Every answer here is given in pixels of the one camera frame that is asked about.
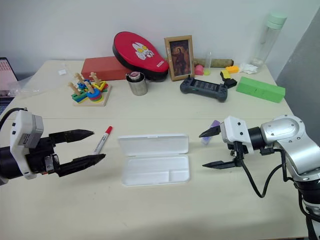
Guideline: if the stainless steel cup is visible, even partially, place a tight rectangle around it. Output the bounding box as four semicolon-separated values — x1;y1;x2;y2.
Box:
125;71;149;97

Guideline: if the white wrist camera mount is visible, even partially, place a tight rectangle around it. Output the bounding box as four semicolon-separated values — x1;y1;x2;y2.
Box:
9;109;45;180
219;115;250;156

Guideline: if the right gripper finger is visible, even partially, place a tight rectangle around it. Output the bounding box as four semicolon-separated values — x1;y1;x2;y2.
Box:
198;123;222;139
201;159;242;171

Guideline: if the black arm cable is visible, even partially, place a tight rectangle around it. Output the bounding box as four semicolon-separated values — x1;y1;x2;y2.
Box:
0;107;28;132
233;141;293;199

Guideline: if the clear plastic bag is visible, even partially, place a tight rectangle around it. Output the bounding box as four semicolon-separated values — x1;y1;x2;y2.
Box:
7;74;41;99

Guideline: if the yellow and black tool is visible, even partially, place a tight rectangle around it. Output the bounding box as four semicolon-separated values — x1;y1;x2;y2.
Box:
219;69;238;89

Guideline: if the red whiteboard marker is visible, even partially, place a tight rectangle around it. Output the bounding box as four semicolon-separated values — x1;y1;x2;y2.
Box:
92;125;114;156

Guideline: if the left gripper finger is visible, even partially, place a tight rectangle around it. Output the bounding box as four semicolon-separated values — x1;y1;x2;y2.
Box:
48;128;95;145
58;153;107;177

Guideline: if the wooden peg stacking board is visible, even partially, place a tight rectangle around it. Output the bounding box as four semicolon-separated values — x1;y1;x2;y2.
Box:
67;71;113;108

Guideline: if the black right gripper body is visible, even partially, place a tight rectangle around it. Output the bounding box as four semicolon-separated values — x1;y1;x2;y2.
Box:
226;140;249;166

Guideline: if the dark grey handheld game controller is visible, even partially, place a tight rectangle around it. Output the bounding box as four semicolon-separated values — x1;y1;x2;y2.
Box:
179;75;229;103

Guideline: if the white plastic pencil case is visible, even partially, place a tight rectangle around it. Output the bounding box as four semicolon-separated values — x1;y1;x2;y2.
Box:
117;133;191;187

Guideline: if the red black padded case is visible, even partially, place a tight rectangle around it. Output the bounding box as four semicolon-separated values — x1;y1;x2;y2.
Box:
112;31;170;83

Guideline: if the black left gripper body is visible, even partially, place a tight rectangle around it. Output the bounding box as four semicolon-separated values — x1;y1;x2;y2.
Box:
24;136;61;177

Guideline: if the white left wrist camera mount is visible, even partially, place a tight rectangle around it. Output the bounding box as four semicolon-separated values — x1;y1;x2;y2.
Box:
9;109;45;180

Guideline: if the red rectangular box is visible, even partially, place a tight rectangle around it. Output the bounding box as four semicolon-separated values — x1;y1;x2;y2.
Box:
80;56;132;81

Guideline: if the green square stacking piece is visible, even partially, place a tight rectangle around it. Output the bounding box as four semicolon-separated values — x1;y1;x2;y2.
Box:
70;92;89;105

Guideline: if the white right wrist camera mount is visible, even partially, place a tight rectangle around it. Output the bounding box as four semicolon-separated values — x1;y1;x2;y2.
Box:
219;115;250;156

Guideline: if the clear bottle with green lid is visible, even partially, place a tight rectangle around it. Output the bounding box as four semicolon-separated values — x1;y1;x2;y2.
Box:
249;9;288;74

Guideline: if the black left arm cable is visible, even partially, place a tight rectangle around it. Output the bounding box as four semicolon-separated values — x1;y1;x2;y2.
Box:
0;107;28;132

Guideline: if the green rectangular box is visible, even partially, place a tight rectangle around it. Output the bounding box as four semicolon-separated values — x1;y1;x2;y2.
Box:
235;76;287;104

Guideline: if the wooden framed portrait picture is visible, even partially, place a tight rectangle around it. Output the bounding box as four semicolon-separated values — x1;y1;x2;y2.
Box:
163;35;196;82

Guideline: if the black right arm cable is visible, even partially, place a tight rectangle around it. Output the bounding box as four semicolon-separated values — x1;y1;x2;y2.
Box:
233;141;293;199

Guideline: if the yellow stacking piece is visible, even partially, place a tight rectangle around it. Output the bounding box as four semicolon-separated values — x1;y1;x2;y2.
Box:
92;80;109;92

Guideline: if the brown rolled mat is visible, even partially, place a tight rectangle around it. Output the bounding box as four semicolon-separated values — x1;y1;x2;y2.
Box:
193;57;236;69

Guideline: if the crumpled white tissue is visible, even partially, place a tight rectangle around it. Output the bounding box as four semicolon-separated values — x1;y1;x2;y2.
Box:
238;62;260;75

